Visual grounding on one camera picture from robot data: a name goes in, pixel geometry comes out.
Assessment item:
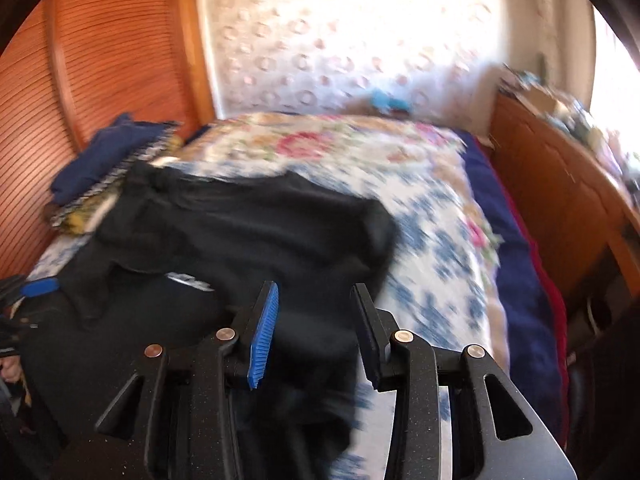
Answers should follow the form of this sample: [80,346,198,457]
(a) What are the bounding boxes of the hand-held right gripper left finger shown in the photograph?
[94,281,280,480]

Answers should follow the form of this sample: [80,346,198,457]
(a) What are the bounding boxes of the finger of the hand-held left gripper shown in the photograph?
[20,279,62,302]

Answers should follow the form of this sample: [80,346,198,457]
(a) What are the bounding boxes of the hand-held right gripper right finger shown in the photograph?
[350,283,535,480]

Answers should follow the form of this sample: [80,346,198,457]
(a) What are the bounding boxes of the black garment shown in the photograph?
[22,161,399,480]

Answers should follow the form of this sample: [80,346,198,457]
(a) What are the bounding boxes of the folded patterned cloth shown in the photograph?
[46,124,185,237]

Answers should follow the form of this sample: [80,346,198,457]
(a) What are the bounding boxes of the folded navy cloth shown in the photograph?
[49,112,179,207]

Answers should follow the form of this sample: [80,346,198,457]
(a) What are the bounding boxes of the floral bedspread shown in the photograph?
[27,111,512,480]

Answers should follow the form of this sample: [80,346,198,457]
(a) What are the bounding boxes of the navy blanket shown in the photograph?
[459,129,568,443]

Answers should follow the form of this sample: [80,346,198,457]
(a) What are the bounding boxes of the red blanket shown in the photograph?
[502,207,572,366]

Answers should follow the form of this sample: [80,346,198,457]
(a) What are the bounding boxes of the blue toy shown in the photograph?
[369,88,412,114]

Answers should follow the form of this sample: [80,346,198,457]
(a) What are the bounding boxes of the wooden desk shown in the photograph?
[486,91,640,313]

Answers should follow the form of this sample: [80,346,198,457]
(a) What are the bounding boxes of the wooden headboard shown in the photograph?
[0,0,217,281]

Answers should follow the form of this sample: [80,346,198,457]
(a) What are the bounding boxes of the clutter on desk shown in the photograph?
[499,57,640,163]

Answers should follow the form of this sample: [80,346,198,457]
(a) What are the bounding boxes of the white ring-patterned curtain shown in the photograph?
[197,0,598,133]

